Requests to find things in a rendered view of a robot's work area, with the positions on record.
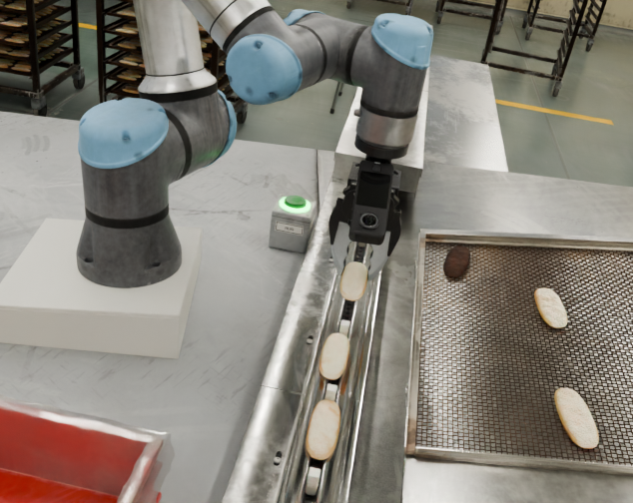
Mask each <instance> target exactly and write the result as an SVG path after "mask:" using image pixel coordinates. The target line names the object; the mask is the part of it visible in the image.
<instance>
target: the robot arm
mask: <svg viewBox="0 0 633 503"><path fill-rule="evenodd" d="M133 3H134V8H135V14H136V19H137V25H138V31H139V36H140V42H141V47H142V53H143V59H144V64H145V70H146V77H145V79H144V80H143V82H142V83H141V84H140V86H139V87H138V90H139V95H140V99H139V98H125V99H123V100H121V101H117V100H112V101H108V102H104V103H102V104H99V105H97V106H95V107H93V108H91V109H90V110H89V111H88V112H86V113H85V115H84V116H83V117H82V119H81V121H80V124H79V141H78V152H79V155H80V158H81V169H82V181H83V192H84V203H85V215H86V217H85V221H84V225H83V228H82V232H81V235H80V239H79V242H78V246H77V251H76V258H77V267H78V271H79V272H80V274H81V275H82V276H83V277H84V278H86V279H87V280H89V281H91V282H94V283H96V284H99V285H103V286H109V287H117V288H132V287H141V286H147V285H151V284H155V283H158V282H160V281H163V280H165V279H167V278H169V277H170V276H172V275H173V274H174V273H176V272H177V271H178V269H179V268H180V266H181V264H182V246H181V243H180V241H179V238H178V235H177V233H176V230H175V228H174V225H173V223H172V220H171V217H170V214H169V185H170V184H171V183H173V182H175V181H177V180H179V179H181V178H183V177H185V176H187V175H189V174H191V173H193V172H195V171H196V170H198V169H201V168H204V167H207V166H209V165H211V164H212V163H214V162H215V161H216V160H217V159H218V158H220V157H221V156H223V155H224V154H225V153H226V152H227V151H228V150H229V148H230V147H231V145H232V144H233V141H234V139H235V136H236V131H237V119H236V114H235V111H234V108H233V106H232V104H231V102H230V101H227V99H226V95H225V94H224V93H222V92H221V91H220V90H218V87H217V80H216V78H215V77H214V76H213V75H212V74H210V73H209V72H208V71H207V70H206V69H205V67H204V61H203V54H202V47H201V40H200V34H199V27H198V21H199V22H200V24H201V25H202V26H203V27H204V28H205V30H206V31H207V32H208V33H209V34H210V36H211V37H212V38H213V39H214V40H215V42H216V43H217V44H218V45H219V46H220V48H221V49H222V50H223V51H224V52H225V53H226V54H227V56H228V57H227V61H226V74H227V75H228V78H229V81H230V86H231V87H232V89H233V90H234V92H235V93H236V94H237V95H238V96H239V97H240V98H241V99H243V100H244V101H246V102H248V103H250V104H254V105H266V104H271V103H274V102H278V101H282V100H285V99H287V98H289V97H291V96H292V95H293V94H294V93H296V92H299V91H301V90H303V89H305V88H307V87H310V86H312V85H315V84H317V83H319V82H321V81H323V80H325V79H332V80H335V81H339V82H342V83H345V84H348V85H352V86H355V87H356V86H358V87H361V88H362V91H361V97H360V106H359V109H354V111H353V114H354V115H355V116H357V117H358V119H357V123H356V129H355V130H356V135H355V141H354V145H355V147H356V148H357V149H358V150H360V151H361V152H363V153H365V154H366V156H365V160H362V161H361V162H360V163H357V162H353V163H352V166H351V170H350V173H349V176H348V180H347V186H346V188H344V189H343V192H342V193H343V194H344V198H343V199H342V198H337V200H336V205H335V207H334V208H333V209H332V212H331V215H330V218H329V223H328V228H329V237H330V244H331V252H332V258H333V263H334V266H335V268H336V270H337V273H338V274H339V275H342V273H343V271H344V267H345V259H346V257H347V255H348V250H349V248H348V245H349V244H350V243H351V242H358V243H364V244H370V245H371V247H372V252H371V254H370V259H369V261H370V266H369V267H368V271H367V280H368V281H371V280H373V279H374V278H375V277H376V276H377V275H378V274H379V272H380V271H381V270H382V268H383V266H384V265H385V263H386V261H387V259H388V258H389V257H390V255H391V253H392V251H393V249H394V247H395V246H396V244H397V242H398V240H399V237H400V231H401V219H400V215H401V210H396V209H395V206H396V205H398V203H399V198H398V197H397V194H398V190H399V183H400V176H401V171H398V170H395V169H394V167H393V165H392V164H391V160H392V159H399V158H402V157H404V156H406V154H407V150H408V146H409V143H410V142H411V141H412V137H413V132H414V128H415V123H416V119H417V114H418V112H417V111H418V107H419V103H420V98H421V94H422V89H423V85H424V81H425V76H426V72H427V68H428V67H429V65H430V59H429V57H430V52H431V46H432V40H433V30H432V28H431V26H430V25H429V24H428V23H427V22H425V21H423V20H421V19H418V18H415V17H412V16H408V15H400V14H391V13H389V14H381V15H379V16H377V17H376V19H375V21H374V25H373V26H372V27H371V26H365V25H361V24H357V23H353V22H350V21H346V20H342V19H339V18H335V17H331V16H328V15H326V14H325V13H322V12H319V11H308V10H303V9H296V10H293V11H292V12H290V13H289V15H288V17H287V18H285V19H284V20H283V19H282V18H281V17H280V16H279V14H278V13H277V12H276V11H275V10H274V8H273V7H272V6H271V4H270V3H269V2H268V1H267V0H133ZM357 167H359V168H357ZM394 174H397V176H396V175H394Z"/></svg>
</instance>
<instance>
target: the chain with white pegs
mask: <svg viewBox="0 0 633 503"><path fill-rule="evenodd" d="M410 2H411V3H410V4H409V9H408V13H407V15H408V16H410V15H411V14H410V13H411V10H412V9H411V8H412V5H413V0H410ZM364 249H365V244H364V243H358V245H357V250H356V254H355V259H354V261H356V262H361V263H362V259H363V254H364ZM353 304H354V301H352V300H346V301H345V305H344V308H346V309H344V310H343V315H342V319H341V323H340V328H339V333H340V334H343V335H345V336H346V337H347V335H348V330H349V325H350V320H349V319H351V315H350V314H352V309H353ZM338 380H339V378H338ZM338 380H330V379H329V380H328V384H327V388H326V393H325V398H324V400H331V401H335V396H336V391H337V385H338ZM336 384H337V385H336ZM322 462H323V460H316V459H315V460H314V459H313V458H312V462H311V466H310V470H309V475H308V480H307V485H306V490H305V494H304V499H303V503H315V501H316V496H317V487H318V482H319V477H320V472H321V467H322ZM313 463H316V464H319V466H318V465H314V464H313ZM305 495H306V496H307V497H309V498H313V500H308V499H306V496H305ZM314 500H315V501H314ZM305 501H306V502H305Z"/></svg>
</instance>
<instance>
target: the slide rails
mask: <svg viewBox="0 0 633 503"><path fill-rule="evenodd" d="M356 245H357V242H351V243H350V244H349V245H348V248H349V250H348V255H347V257H346V259H345V266H347V265H348V264H349V263H350V262H353V259H354V254H355V250H356ZM371 252H372V247H371V245H370V244H366V249H365V254H364V259H363V264H364V265H365V267H366V269H367V270H368V267H369V266H370V261H369V259H370V254H371ZM340 280H341V275H339V274H337V275H336V279H335V283H334V287H333V291H332V295H331V299H330V303H329V307H328V311H327V315H326V319H325V323H324V327H323V331H322V335H321V339H320V343H319V347H318V352H317V356H316V363H315V367H314V371H313V375H312V379H311V383H310V387H309V391H308V395H307V399H306V403H305V407H304V411H303V415H302V419H301V423H300V427H299V431H298V435H297V439H296V443H295V447H294V451H293V455H292V459H291V463H290V467H289V471H288V475H287V479H286V483H285V487H284V491H283V495H282V499H281V503H301V500H302V496H303V491H304V487H305V482H306V477H307V473H308V468H309V464H310V459H311V457H310V455H309V453H308V450H307V432H308V428H309V423H310V419H311V416H312V413H313V411H314V409H315V407H316V405H317V404H318V403H319V402H320V401H322V400H323V396H324V391H325V387H326V382H327V379H326V378H324V377H323V376H322V375H321V373H320V370H319V359H320V355H321V351H322V347H323V345H324V343H325V341H326V339H327V338H328V337H329V336H330V335H331V334H333V333H337V332H338V327H339V323H340V318H341V314H342V309H343V304H344V300H345V298H343V297H342V295H341V293H340ZM371 287H372V280H371V281H367V284H366V288H365V291H364V294H363V295H362V297H361V298H360V299H359V300H356V301H355V305H354V310H353V315H352V320H351V326H350V331H349V336H348V342H349V354H348V359H347V363H346V367H345V370H344V372H343V373H342V375H341V377H340V382H339V387H338V392H337V398H336V404H337V405H338V407H339V411H340V426H339V433H338V438H337V442H336V445H335V448H334V450H333V452H332V454H331V455H330V456H329V457H328V458H327V459H325V460H324V464H323V469H322V475H321V480H320V485H319V490H318V495H317V500H316V503H336V499H337V493H338V487H339V480H340V474H341V468H342V463H343V457H344V451H345V445H346V439H347V433H348V427H349V421H350V415H351V409H352V402H353V396H354V390H355V384H356V378H357V372H358V366H359V360H360V354H361V348H362V342H363V336H364V330H365V324H366V317H367V311H368V305H369V299H370V293H371Z"/></svg>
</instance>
